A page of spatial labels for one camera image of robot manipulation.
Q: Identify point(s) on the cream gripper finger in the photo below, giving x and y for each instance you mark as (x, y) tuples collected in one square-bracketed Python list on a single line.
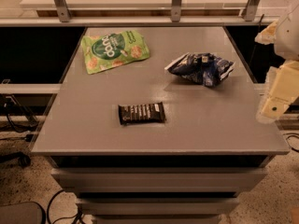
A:
[(280, 91), (267, 35)]

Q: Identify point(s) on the dark chocolate rxbar wrapper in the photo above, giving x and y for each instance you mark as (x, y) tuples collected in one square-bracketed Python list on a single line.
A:
[(146, 113)]

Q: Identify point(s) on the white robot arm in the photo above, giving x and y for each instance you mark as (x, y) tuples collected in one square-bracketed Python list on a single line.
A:
[(287, 34)]

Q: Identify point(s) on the blue crumpled chip bag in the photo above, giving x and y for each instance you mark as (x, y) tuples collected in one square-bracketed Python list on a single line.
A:
[(204, 69)]

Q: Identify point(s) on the green rice chip bag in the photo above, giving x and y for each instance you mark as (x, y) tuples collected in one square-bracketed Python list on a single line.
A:
[(105, 52)]

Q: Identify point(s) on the grey drawer cabinet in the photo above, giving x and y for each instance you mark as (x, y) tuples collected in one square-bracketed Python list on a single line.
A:
[(157, 195)]

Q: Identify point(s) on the dark grey floor object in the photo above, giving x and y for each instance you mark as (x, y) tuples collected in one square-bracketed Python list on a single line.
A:
[(22, 213)]

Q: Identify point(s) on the metal railing frame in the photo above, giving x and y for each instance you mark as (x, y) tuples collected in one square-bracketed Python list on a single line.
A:
[(105, 13)]

